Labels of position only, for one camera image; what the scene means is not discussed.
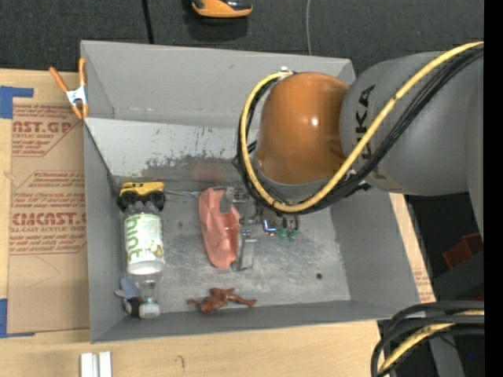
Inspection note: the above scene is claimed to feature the blue-grey toy figure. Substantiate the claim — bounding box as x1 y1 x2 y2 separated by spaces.
114 276 143 316

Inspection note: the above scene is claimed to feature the brown cardboard board red print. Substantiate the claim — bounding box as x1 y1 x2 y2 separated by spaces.
0 68 436 339

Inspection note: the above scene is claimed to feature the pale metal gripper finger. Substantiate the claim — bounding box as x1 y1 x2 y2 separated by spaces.
230 228 259 273
219 186 252 215

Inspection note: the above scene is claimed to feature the pink plastic toy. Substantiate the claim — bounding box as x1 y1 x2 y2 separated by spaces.
197 186 243 269

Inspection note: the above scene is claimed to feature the brown toy figure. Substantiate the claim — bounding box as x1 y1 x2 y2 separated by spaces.
185 287 258 314

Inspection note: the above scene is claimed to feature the yellow toy truck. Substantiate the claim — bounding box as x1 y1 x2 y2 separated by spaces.
116 181 167 212

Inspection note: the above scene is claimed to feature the clear plastic bottle green label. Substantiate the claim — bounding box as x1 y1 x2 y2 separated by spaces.
123 205 167 318

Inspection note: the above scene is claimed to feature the grey metal bin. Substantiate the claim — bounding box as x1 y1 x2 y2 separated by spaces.
79 40 428 344

